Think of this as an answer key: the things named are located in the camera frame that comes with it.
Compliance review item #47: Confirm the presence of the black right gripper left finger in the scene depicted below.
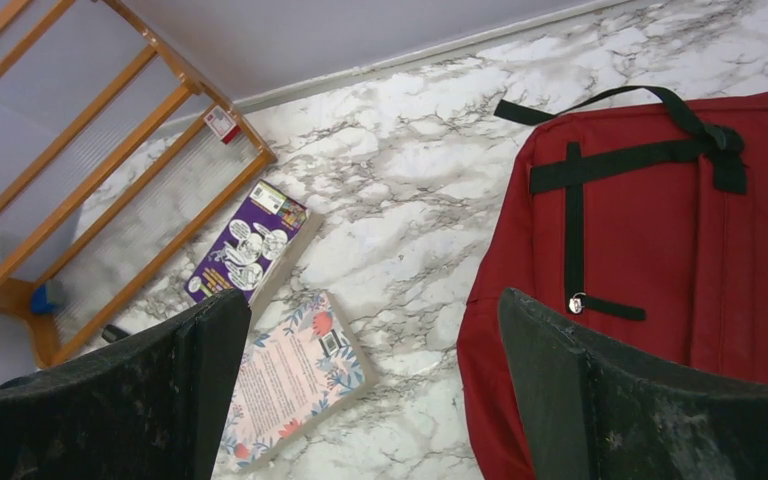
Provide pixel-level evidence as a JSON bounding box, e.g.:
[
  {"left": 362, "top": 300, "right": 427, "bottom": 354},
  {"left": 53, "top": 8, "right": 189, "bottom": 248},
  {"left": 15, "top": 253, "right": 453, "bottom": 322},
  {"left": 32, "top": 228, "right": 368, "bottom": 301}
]
[{"left": 0, "top": 290, "right": 251, "bottom": 479}]

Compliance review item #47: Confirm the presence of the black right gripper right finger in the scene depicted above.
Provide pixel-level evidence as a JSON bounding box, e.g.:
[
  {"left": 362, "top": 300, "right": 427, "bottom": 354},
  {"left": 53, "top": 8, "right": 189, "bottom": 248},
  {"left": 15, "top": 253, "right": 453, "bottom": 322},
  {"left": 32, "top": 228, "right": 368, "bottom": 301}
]
[{"left": 498, "top": 289, "right": 768, "bottom": 479}]

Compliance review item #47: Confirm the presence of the purple comic book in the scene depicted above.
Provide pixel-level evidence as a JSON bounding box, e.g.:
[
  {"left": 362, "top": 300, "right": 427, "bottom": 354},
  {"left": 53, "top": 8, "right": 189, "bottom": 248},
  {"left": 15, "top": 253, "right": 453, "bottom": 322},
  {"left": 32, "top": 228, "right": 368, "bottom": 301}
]
[{"left": 185, "top": 180, "right": 324, "bottom": 321}]

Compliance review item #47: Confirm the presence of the blue small object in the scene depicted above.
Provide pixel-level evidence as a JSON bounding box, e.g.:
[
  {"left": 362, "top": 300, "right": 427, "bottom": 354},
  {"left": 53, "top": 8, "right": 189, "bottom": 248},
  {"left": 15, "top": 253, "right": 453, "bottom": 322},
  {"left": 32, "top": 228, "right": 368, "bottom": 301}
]
[{"left": 30, "top": 279, "right": 66, "bottom": 315}]

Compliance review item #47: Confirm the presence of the red student backpack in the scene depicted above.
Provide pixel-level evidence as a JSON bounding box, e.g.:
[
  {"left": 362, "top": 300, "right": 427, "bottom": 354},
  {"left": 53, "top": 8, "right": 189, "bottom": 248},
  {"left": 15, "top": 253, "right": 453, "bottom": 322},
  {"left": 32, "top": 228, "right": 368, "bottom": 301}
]
[{"left": 456, "top": 87, "right": 768, "bottom": 479}]

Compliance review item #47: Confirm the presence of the orange wooden shelf rack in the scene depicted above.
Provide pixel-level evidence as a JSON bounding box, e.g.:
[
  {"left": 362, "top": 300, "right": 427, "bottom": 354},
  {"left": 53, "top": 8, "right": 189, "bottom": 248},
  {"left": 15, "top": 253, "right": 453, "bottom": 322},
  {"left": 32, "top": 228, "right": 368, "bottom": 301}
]
[{"left": 0, "top": 1, "right": 275, "bottom": 368}]

